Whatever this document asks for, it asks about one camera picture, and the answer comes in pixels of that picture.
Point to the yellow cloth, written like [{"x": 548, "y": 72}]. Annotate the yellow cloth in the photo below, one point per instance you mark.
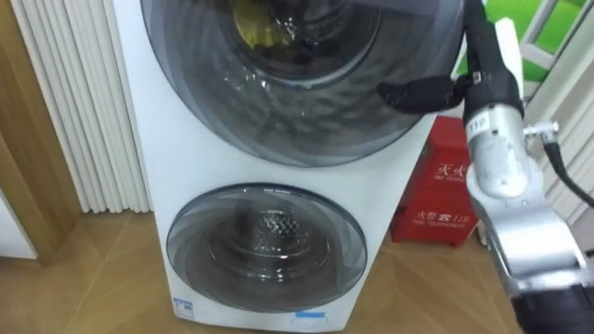
[{"x": 260, "y": 25}]

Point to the white ribbed wall panel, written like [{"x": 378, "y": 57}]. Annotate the white ribbed wall panel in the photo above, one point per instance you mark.
[{"x": 88, "y": 106}]

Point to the red fire extinguisher box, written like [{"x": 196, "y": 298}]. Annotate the red fire extinguisher box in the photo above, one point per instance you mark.
[{"x": 438, "y": 195}]

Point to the white bar frame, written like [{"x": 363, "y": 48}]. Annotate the white bar frame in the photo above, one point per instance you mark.
[{"x": 538, "y": 48}]

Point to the wooden door frame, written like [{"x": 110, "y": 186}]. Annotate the wooden door frame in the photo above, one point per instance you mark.
[{"x": 32, "y": 139}]

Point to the white stacked washing machine tower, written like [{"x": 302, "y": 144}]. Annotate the white stacked washing machine tower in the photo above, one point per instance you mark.
[{"x": 185, "y": 153}]

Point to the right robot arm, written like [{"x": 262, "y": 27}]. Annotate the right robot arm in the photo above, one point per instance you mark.
[{"x": 529, "y": 232}]

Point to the white slatted panel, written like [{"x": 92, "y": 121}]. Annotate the white slatted panel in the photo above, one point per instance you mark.
[{"x": 573, "y": 111}]

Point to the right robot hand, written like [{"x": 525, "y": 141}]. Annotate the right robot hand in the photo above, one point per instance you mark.
[{"x": 487, "y": 79}]

